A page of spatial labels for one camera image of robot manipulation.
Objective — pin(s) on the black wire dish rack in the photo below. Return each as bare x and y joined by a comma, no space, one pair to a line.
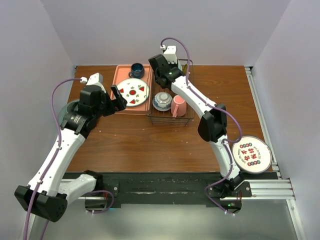
166,117

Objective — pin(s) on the aluminium frame rail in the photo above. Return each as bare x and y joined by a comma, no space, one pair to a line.
291,203

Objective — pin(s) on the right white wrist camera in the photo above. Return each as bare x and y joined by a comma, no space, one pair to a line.
170,54

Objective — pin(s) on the white plate red characters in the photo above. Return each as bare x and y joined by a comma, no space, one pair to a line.
252,155

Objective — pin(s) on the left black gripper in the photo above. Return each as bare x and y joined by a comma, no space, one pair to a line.
120,103

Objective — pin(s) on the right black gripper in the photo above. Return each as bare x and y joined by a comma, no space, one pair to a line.
173,65

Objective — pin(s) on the pink ceramic mug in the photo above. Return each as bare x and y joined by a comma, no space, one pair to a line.
178,107

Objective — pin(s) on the dark blue mug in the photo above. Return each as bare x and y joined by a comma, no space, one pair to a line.
137,70

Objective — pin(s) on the pink plastic tray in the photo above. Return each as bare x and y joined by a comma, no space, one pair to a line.
121,73

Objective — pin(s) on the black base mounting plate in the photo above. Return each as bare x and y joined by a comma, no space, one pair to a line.
166,188

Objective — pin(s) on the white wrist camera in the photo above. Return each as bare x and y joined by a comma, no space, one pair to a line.
95,79
170,54

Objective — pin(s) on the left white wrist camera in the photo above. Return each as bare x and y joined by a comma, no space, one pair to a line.
95,79

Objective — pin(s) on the yellow woven bamboo plate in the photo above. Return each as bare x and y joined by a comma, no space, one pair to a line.
184,69

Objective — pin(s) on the white watermelon pattern plate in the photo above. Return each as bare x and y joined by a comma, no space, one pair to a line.
135,91

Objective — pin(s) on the blue white porcelain bowl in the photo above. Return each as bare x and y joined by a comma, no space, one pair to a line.
162,101

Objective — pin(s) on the grey green saucer plate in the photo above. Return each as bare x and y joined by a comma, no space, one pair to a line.
69,107

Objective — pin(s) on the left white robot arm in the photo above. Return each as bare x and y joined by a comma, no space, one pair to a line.
43,196

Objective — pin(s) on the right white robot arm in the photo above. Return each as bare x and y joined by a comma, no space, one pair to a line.
213,124

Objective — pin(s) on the light green flower plate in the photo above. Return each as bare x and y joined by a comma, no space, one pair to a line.
179,65

